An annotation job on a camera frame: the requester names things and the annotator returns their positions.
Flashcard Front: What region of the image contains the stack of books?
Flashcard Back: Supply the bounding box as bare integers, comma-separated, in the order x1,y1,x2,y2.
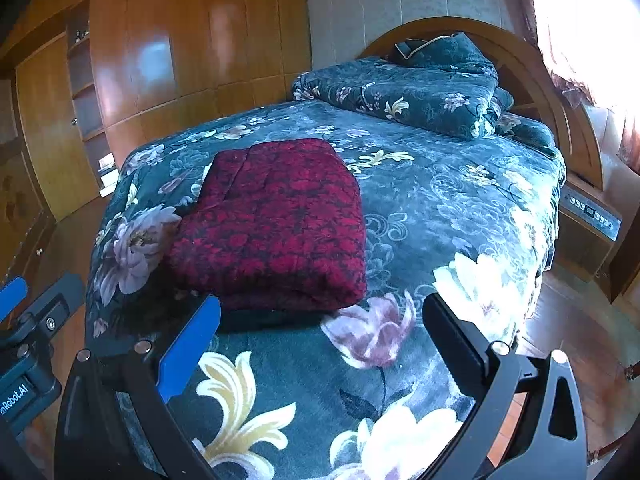
97,154,119,197

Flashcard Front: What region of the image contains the dark green floral pillow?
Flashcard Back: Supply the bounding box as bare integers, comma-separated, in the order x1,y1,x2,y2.
495,112,559,159

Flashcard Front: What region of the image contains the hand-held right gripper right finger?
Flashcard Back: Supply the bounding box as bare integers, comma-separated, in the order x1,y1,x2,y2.
422,291,589,480

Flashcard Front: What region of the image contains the glossy wooden wardrobe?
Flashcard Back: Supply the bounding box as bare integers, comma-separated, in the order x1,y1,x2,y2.
87,0,313,166

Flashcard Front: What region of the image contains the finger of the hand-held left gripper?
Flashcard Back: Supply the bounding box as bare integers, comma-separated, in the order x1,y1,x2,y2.
20,272,86,342
0,276,29,319

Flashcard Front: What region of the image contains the folded dark green floral quilt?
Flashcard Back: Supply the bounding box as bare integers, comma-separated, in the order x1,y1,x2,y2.
291,31,516,140

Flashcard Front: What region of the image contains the dark green floral bedspread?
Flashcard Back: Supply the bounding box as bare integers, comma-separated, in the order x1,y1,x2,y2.
85,100,568,480

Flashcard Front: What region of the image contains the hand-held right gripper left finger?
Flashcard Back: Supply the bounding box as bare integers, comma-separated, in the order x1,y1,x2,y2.
54,294,223,480

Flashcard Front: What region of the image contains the arched wooden headboard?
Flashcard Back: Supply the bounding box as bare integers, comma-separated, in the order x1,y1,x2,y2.
357,16,606,188

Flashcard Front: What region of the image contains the grey bedside control panel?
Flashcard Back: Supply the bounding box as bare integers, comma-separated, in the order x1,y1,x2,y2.
560,185,624,244

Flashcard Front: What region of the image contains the red floral padded jacket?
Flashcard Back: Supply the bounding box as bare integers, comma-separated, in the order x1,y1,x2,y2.
165,138,369,312

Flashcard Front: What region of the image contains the open wooden shelf unit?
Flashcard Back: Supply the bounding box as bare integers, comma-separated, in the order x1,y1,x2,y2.
65,0,119,196

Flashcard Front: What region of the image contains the pink patterned curtain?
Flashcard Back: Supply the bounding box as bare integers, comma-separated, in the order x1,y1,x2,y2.
522,0,640,176

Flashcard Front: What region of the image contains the wooden cabinet door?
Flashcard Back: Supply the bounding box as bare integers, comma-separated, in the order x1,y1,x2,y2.
15,32,101,221

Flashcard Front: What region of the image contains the wooden bedside cabinet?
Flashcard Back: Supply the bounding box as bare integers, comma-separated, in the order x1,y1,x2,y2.
542,182,624,302

